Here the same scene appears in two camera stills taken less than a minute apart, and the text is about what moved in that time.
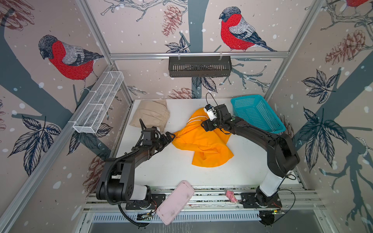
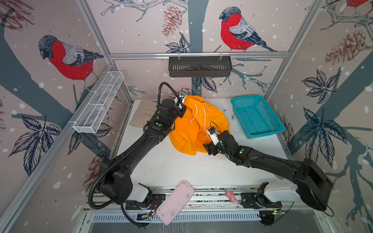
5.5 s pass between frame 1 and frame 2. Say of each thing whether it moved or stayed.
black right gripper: moved
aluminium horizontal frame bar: stayed
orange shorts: moved
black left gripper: moved
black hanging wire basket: stayed
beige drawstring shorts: stayed
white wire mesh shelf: stayed
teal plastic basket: stayed
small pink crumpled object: stayed
